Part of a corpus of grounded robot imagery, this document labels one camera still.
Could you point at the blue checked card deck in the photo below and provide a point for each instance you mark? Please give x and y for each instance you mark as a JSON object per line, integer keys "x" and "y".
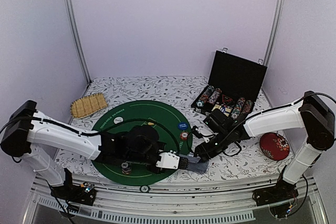
{"x": 196, "y": 165}

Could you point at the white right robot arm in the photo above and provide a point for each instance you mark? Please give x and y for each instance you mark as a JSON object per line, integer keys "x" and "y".
{"x": 309, "y": 113}

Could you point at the woven bamboo tray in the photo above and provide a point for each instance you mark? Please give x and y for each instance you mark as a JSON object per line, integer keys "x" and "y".
{"x": 87, "y": 105}

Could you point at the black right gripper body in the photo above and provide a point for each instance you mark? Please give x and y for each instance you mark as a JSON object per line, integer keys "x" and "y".
{"x": 223, "y": 142}

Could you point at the floral white tablecloth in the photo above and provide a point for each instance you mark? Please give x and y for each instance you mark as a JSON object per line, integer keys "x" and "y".
{"x": 180, "y": 92}

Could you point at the red triangle all-in marker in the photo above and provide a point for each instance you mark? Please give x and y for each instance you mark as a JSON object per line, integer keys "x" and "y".
{"x": 225, "y": 99}

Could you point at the black poker chip case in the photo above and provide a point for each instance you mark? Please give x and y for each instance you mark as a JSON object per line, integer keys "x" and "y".
{"x": 236, "y": 77}

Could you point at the aluminium right corner post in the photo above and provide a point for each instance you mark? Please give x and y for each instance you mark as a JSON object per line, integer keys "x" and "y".
{"x": 273, "y": 33}

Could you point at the green round poker mat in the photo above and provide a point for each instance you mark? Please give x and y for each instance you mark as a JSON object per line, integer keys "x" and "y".
{"x": 148, "y": 111}

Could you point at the red floral bowl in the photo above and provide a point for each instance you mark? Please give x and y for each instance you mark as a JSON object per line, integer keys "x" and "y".
{"x": 274, "y": 146}

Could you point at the boxed card deck in case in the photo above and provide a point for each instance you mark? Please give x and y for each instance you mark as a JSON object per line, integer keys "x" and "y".
{"x": 225, "y": 109}

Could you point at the aluminium left corner post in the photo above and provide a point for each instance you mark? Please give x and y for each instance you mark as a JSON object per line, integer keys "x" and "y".
{"x": 76, "y": 39}

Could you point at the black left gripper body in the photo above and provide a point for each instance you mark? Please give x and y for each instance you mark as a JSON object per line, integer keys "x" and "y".
{"x": 135, "y": 158}

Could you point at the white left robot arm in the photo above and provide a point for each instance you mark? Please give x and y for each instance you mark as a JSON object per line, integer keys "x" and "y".
{"x": 27, "y": 128}

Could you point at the blue small blind button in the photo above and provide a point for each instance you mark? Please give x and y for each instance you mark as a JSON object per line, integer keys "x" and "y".
{"x": 183, "y": 126}

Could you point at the white dealer button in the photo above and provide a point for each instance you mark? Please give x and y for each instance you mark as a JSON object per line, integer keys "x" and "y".
{"x": 118, "y": 120}

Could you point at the aluminium corner post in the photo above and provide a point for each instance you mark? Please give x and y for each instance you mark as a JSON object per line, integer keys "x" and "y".
{"x": 273, "y": 33}
{"x": 76, "y": 39}

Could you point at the small chip stack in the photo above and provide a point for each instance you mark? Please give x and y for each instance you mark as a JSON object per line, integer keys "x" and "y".
{"x": 184, "y": 136}

